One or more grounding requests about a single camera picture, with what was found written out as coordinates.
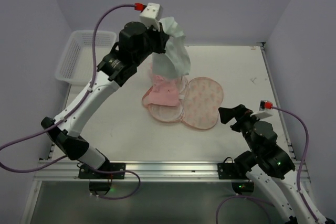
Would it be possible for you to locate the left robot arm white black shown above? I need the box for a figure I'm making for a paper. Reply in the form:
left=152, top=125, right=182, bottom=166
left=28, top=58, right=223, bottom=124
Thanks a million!
left=41, top=22, right=169, bottom=171

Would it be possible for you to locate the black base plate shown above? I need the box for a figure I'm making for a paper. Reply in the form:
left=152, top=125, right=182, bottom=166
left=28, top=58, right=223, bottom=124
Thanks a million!
left=217, top=157, right=247, bottom=180
left=78, top=162, right=126, bottom=179

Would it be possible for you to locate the aluminium mounting rail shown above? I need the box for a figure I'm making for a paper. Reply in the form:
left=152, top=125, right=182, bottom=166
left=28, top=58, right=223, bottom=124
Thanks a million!
left=34, top=159, right=238, bottom=182

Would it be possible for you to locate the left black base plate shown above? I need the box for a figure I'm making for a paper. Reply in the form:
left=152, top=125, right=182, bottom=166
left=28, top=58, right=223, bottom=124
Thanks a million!
left=78, top=162, right=126, bottom=179

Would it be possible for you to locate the pink bra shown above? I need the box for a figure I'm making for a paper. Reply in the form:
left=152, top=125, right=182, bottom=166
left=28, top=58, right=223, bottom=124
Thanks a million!
left=148, top=75, right=182, bottom=106

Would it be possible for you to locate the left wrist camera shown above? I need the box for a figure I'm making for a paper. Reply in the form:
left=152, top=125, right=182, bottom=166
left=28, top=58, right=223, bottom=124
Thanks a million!
left=140, top=3, right=163, bottom=31

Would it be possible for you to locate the white plastic mesh basket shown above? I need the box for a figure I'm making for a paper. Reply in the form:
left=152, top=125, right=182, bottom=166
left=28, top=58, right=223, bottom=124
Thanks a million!
left=55, top=30, right=117, bottom=86

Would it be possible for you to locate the light green bra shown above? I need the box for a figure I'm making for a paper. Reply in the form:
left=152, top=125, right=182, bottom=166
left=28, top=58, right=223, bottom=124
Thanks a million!
left=152, top=17, right=191, bottom=80

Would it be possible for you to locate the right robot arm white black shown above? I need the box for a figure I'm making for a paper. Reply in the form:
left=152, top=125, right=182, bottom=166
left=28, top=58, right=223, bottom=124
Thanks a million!
left=218, top=100, right=334, bottom=223

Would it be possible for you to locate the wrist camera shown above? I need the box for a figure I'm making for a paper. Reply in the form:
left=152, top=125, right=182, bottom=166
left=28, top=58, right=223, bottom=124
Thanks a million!
left=140, top=3, right=163, bottom=31
left=251, top=100, right=273, bottom=120

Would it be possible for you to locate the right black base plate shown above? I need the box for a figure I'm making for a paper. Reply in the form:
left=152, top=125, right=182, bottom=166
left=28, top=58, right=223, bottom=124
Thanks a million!
left=217, top=157, right=247, bottom=180

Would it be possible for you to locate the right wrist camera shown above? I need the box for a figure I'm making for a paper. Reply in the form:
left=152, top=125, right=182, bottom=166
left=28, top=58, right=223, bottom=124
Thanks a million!
left=251, top=100, right=273, bottom=120

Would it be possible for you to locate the floral mesh laundry bag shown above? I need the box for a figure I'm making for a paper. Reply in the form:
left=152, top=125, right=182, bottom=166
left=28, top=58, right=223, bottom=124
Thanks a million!
left=142, top=77, right=224, bottom=131

